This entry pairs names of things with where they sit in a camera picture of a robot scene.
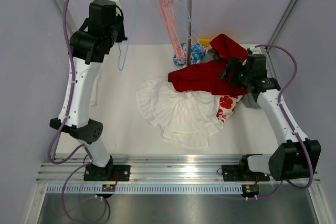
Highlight blue hanger of red skirt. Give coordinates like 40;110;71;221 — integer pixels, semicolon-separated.
113;0;140;72

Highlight red poppy print skirt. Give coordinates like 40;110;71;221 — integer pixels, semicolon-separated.
216;95;243;123

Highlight dark red skirt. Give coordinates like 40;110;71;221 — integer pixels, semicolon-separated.
167;34;248;97

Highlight grey skirt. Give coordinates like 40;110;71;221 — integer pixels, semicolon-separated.
202;48;260;109

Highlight blue floral skirt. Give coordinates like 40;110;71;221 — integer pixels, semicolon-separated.
173;43;206;66

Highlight pink hanger of grey skirt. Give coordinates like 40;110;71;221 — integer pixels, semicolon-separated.
156;0;186;57

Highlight pink hanger of white skirt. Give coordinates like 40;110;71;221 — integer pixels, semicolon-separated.
151;0;184;57

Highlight pink wire hanger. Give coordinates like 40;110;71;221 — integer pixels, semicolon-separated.
162;0;187;56

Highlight white pleated skirt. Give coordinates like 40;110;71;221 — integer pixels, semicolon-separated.
136;78;224;150

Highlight blue wire hanger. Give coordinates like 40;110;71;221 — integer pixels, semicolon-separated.
178;0;199;49

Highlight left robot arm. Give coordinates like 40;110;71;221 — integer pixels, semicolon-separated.
49;0;126;181

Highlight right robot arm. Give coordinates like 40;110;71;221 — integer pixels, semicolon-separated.
220;54;321;184

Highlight yellow plastic bin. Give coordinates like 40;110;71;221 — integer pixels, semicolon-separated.
197;38;212;47

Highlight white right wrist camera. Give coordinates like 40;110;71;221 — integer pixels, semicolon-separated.
247;46;260;55

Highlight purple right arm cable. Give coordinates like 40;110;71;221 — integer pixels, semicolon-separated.
254;44;314;189

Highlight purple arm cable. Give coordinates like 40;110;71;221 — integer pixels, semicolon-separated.
47;0;99;165
254;44;314;189

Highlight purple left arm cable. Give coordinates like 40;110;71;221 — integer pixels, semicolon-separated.
47;0;99;165

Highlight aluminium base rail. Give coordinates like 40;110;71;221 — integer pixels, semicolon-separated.
36;154;277;195

